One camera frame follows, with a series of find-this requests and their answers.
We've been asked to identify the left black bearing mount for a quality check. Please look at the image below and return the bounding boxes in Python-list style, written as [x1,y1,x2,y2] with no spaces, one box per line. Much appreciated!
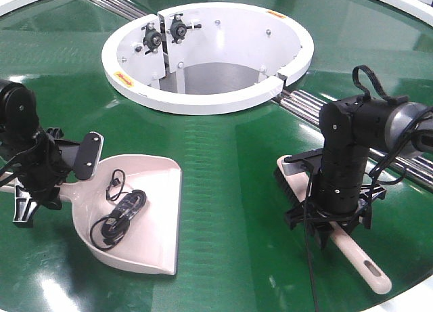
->
[141,22,162,55]

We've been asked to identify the steel rollers top left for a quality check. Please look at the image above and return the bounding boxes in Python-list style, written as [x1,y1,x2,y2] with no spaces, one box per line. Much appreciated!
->
[90,0,147,21]

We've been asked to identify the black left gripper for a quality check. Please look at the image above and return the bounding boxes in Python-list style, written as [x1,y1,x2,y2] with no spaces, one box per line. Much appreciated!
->
[13,127,104,227]

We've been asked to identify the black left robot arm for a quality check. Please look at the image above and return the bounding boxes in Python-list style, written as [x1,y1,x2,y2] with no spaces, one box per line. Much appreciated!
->
[1,80,104,227]

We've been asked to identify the steel rollers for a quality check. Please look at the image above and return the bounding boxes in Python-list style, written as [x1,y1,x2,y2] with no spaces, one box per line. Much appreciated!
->
[90,0,147,21]
[271,89,432,192]

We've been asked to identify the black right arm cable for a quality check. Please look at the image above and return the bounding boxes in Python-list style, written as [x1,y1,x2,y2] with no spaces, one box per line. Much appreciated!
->
[302,64,433,312]

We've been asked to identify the white central ring housing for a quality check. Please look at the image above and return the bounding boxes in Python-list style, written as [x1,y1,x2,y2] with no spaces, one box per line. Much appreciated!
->
[101,2,314,115]

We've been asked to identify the pink plastic dustpan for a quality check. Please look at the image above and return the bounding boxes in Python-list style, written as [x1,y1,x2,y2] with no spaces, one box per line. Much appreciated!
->
[0,153,183,276]

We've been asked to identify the black bearing mount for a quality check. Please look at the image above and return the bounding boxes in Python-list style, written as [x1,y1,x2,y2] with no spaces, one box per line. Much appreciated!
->
[141,22,162,55]
[168,14,202,44]

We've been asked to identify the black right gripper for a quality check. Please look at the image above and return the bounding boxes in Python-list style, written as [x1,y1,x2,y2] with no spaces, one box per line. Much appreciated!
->
[282,148,386,249]

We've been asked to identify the steel rollers right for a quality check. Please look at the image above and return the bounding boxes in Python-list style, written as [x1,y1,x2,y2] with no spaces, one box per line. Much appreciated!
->
[271,89,432,192]

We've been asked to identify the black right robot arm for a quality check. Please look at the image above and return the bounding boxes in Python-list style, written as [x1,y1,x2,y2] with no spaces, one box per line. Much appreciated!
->
[274,95,432,248]

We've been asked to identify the right black bearing mount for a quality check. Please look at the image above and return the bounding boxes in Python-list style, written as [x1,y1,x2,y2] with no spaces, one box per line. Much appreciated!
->
[168,14,202,44]

